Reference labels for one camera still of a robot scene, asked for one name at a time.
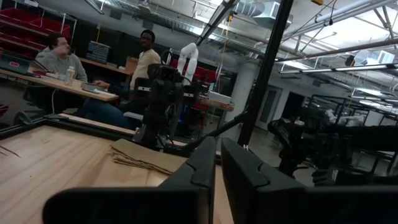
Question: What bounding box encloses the long wooden desk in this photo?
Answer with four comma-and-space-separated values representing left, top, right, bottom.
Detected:
0, 67, 121, 103

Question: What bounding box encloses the black bulky machine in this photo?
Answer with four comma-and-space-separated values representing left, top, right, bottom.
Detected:
267, 107, 398, 187

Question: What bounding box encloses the white box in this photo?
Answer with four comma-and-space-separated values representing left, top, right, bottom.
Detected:
208, 90, 233, 105

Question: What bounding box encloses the person's leg and shoe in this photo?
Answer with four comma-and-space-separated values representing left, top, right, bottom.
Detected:
74, 29, 162, 130

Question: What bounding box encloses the shelving with red bins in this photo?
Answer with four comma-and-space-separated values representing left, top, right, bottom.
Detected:
0, 7, 77, 52

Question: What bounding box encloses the black aluminium rig frame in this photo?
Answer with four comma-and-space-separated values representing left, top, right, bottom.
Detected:
0, 0, 295, 158

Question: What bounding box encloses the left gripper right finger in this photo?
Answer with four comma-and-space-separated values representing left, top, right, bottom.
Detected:
220, 138, 398, 224

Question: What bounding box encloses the person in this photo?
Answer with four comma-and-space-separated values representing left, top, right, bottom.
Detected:
34, 32, 89, 83

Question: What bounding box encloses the clear plastic bottle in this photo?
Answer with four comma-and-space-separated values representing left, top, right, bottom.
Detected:
64, 65, 76, 86

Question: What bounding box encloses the small wooden table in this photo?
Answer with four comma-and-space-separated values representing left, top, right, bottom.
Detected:
194, 98, 236, 113

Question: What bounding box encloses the laptop with red sticker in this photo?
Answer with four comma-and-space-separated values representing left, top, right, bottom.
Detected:
0, 51, 41, 77

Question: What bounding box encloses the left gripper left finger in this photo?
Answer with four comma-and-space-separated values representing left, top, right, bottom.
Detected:
42, 136, 218, 224

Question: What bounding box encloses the cardboard box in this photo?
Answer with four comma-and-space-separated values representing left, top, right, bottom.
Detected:
124, 56, 140, 75

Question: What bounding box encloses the grey small-parts drawer cabinet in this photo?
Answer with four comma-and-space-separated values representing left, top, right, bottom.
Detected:
86, 40, 112, 65

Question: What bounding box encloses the grey office chair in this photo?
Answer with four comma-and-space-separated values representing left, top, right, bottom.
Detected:
123, 77, 155, 130

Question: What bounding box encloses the long ceiling light strip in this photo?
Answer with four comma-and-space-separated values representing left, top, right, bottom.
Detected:
278, 63, 398, 75

